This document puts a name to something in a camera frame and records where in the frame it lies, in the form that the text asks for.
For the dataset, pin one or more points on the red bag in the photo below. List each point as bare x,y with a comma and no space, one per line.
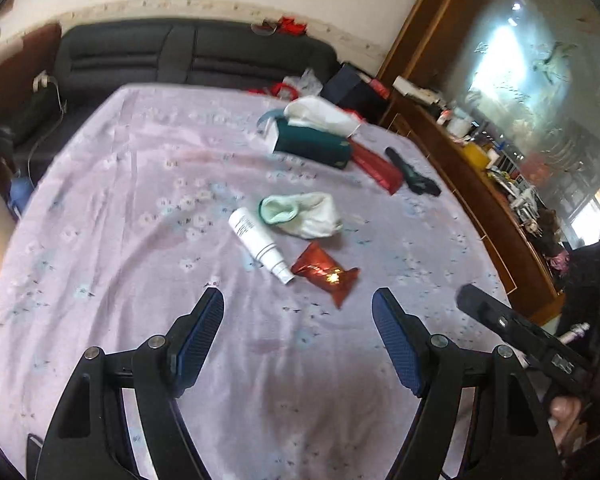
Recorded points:
282,90

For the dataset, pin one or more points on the clear plastic bag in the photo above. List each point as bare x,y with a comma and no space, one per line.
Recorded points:
305,80

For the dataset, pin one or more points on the white squeeze tube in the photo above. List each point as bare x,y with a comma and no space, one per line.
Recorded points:
257,242

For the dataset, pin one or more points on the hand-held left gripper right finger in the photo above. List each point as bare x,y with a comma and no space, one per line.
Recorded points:
397,340

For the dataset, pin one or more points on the etched glass partition panel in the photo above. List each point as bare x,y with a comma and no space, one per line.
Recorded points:
530,60

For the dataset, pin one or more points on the dark grey sofa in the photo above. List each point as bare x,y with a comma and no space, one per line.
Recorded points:
130,55

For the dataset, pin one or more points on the white and mint sock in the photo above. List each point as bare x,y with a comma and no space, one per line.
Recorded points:
310,215

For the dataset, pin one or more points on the yellow box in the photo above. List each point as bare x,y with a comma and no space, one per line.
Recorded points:
476,154

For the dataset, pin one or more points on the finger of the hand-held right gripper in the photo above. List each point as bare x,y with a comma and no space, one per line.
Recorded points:
490,312

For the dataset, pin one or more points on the dark blue paper bag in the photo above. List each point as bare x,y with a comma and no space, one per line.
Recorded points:
352,92

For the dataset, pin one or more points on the pink cloth bag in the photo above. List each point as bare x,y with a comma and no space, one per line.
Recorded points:
562,261

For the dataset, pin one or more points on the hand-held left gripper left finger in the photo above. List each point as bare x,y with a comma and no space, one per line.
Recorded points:
200,335

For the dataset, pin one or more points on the black plastic tool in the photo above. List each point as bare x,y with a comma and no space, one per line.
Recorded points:
412,172

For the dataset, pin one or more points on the wooden counter cabinet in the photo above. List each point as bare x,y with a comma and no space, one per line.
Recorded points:
485,220

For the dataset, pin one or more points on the person's right hand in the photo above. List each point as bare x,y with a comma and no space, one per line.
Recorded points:
566,412

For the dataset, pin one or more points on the pink floral tablecloth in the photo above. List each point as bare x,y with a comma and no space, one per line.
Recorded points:
130,260

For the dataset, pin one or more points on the green tissue box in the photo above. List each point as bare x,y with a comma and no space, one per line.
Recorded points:
310,147

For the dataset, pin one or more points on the white flat box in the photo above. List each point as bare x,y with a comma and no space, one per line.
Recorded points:
415,90

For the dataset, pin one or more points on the red flat packet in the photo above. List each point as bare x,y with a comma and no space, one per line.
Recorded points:
377,167

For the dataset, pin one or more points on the red foil wrapper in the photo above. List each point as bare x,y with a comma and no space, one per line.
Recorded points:
325,272

